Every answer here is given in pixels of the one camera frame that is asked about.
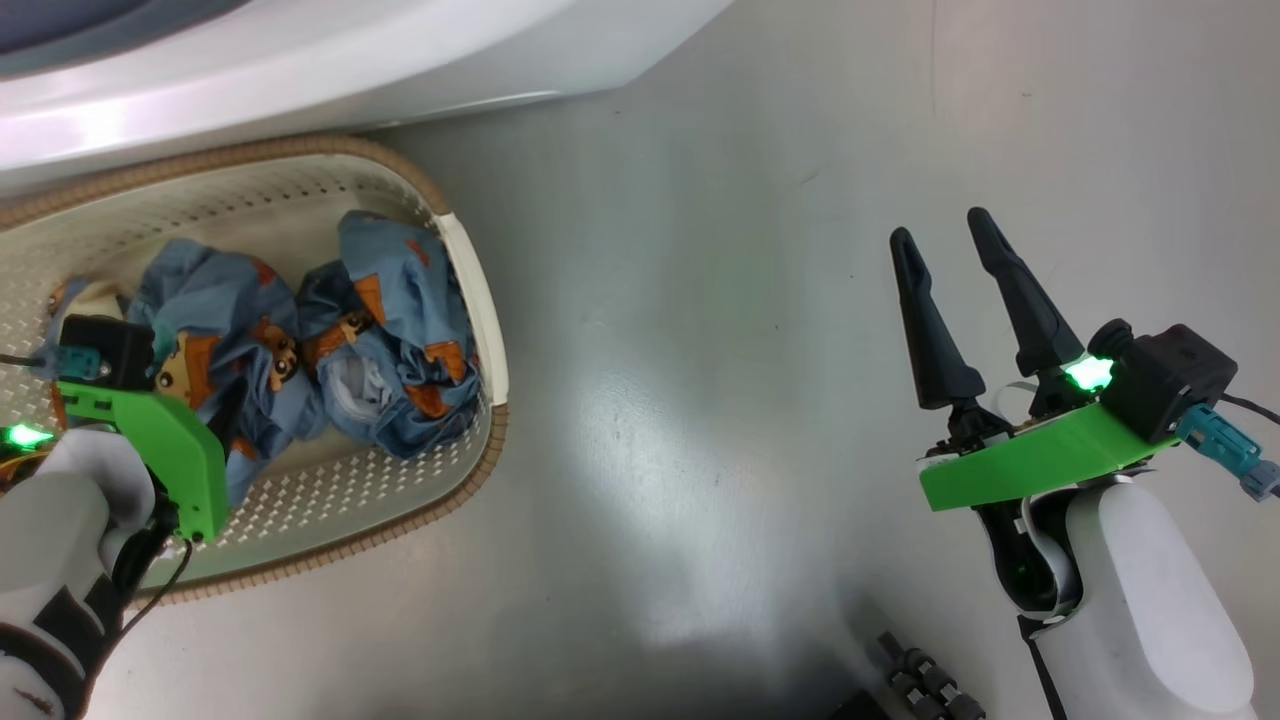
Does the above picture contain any teal camera cable plug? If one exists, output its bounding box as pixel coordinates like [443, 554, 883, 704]
[42, 345, 107, 383]
[1176, 404, 1280, 502]

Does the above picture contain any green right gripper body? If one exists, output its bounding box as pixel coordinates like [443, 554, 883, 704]
[918, 355, 1183, 513]

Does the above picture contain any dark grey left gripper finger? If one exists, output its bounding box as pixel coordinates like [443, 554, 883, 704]
[205, 378, 249, 446]

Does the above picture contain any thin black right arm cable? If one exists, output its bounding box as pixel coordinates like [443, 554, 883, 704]
[1218, 392, 1280, 427]

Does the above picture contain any cream perforated laundry basket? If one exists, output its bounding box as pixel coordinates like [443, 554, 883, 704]
[0, 135, 509, 606]

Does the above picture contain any white front-load washing machine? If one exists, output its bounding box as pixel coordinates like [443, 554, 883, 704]
[0, 0, 736, 193]

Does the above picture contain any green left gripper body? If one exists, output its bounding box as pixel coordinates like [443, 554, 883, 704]
[57, 380, 231, 543]

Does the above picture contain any teal left camera cable plug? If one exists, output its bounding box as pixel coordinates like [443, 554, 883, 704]
[42, 345, 107, 383]

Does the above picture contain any teal right camera cable plug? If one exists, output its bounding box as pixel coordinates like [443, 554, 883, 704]
[1176, 404, 1280, 502]

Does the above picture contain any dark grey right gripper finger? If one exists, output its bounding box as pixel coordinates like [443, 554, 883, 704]
[890, 227, 987, 411]
[967, 207, 1086, 377]

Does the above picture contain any blue cartoon print garment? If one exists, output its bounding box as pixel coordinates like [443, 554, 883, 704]
[295, 210, 483, 459]
[40, 238, 331, 511]

